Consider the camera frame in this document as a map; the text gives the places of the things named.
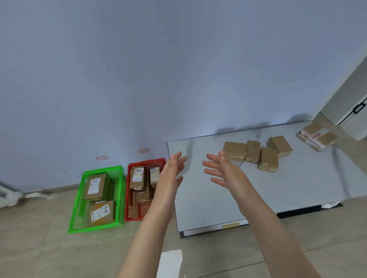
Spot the green plastic basket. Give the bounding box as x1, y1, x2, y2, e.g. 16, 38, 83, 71
68, 165, 127, 234

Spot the small parcel marked 8772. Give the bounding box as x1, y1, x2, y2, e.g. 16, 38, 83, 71
149, 167, 161, 189

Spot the yellow-taped cardboard box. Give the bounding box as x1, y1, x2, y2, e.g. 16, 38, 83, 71
89, 200, 115, 225

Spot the white door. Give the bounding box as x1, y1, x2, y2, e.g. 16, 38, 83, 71
320, 54, 367, 141

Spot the grey skirting board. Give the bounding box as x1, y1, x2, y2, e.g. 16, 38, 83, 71
49, 183, 86, 195

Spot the parcel with red white tape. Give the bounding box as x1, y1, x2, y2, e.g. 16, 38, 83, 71
297, 123, 338, 152

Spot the grey table drawer front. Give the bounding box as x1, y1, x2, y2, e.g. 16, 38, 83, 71
182, 219, 249, 237

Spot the red plastic basket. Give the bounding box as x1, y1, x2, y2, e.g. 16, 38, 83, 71
125, 158, 167, 223

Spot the tall parcel with 9777 sticker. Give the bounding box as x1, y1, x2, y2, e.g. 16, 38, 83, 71
129, 165, 145, 191

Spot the white radiator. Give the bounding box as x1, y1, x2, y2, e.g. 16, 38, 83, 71
0, 183, 23, 208

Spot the long narrow cardboard box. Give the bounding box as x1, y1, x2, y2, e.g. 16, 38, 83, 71
135, 189, 151, 204

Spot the narrow taped parcel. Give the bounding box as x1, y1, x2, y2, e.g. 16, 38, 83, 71
245, 140, 261, 164

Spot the person's left forearm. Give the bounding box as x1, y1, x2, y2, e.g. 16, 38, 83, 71
117, 200, 176, 278

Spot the person's right forearm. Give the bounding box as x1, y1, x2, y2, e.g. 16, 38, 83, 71
239, 194, 322, 278

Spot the person's left hand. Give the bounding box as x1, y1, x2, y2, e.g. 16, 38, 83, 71
153, 151, 188, 207

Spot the person's right hand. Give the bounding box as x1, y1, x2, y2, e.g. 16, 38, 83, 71
202, 150, 260, 211

